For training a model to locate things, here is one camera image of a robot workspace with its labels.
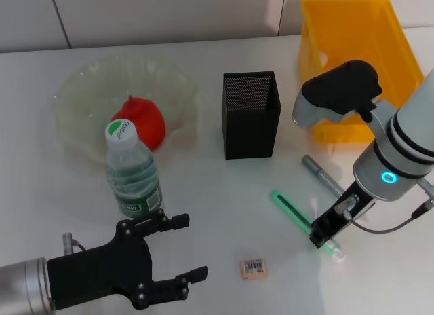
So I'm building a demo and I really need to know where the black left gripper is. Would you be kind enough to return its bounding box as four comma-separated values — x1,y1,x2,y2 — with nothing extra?
46,208,209,311

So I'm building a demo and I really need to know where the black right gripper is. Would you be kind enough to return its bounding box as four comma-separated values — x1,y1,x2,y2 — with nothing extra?
309,181,376,251

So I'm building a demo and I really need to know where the beige eraser with barcode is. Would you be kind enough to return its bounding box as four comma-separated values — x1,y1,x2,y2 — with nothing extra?
239,257,271,280

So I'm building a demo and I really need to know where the clear green-label water bottle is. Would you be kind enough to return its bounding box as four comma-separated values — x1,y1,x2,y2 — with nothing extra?
104,119,163,221

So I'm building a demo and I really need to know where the red-orange toy orange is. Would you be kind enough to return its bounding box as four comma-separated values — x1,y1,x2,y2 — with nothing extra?
111,94,167,151

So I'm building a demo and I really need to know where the silver glitter pen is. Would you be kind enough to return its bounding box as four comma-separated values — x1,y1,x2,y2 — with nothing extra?
301,154,345,197

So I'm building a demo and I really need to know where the black mesh pen holder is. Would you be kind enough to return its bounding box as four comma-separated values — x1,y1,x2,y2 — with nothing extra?
222,70,283,160

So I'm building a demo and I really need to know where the translucent green glass fruit plate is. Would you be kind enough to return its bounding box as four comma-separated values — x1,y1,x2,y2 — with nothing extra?
52,54,199,166

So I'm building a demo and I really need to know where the yellow translucent plastic bin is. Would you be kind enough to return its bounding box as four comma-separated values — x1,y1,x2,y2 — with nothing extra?
297,0,425,145

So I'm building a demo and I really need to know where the right gripper plug and cable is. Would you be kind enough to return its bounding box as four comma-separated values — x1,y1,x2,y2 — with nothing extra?
334,177,434,234

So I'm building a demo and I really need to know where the gripper plug and cable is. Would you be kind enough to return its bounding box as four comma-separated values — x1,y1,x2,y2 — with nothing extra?
334,177,434,234
60,232,87,253

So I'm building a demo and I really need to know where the left gripper plug and cable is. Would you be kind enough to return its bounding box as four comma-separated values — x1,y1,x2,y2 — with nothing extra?
60,232,87,253

